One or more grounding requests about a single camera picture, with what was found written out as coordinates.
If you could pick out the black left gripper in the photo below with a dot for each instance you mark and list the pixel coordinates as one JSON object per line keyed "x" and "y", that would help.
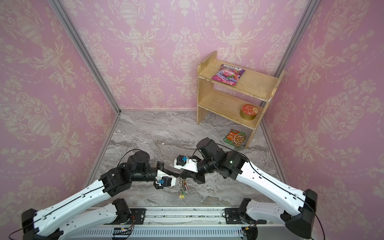
{"x": 161, "y": 165}

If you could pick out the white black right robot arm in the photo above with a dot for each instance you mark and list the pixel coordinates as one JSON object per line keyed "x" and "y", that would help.
{"x": 299, "y": 207}

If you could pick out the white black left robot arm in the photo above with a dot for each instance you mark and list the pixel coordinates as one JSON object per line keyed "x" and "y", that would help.
{"x": 72, "y": 216}

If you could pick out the green orange food packet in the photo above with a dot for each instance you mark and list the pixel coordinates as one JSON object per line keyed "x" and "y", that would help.
{"x": 235, "y": 138}

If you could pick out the red round tin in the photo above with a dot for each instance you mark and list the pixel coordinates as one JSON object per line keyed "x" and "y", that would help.
{"x": 248, "y": 112}

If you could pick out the pink snack packet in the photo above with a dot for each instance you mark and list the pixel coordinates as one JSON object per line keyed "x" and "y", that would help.
{"x": 229, "y": 75}

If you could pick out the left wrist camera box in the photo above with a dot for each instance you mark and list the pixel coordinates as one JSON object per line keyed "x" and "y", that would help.
{"x": 171, "y": 181}

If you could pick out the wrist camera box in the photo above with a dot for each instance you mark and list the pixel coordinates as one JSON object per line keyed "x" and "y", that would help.
{"x": 186, "y": 163}
{"x": 171, "y": 181}

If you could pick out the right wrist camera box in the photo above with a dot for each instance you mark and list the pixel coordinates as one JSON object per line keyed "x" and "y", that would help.
{"x": 186, "y": 163}

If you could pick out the aluminium front rail base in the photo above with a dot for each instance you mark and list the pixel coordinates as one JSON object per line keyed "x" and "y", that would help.
{"x": 250, "y": 221}

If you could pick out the aluminium corner frame post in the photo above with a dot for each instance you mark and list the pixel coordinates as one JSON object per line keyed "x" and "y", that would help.
{"x": 73, "y": 33}

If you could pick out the right aluminium corner post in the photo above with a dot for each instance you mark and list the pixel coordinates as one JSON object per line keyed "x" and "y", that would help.
{"x": 304, "y": 21}

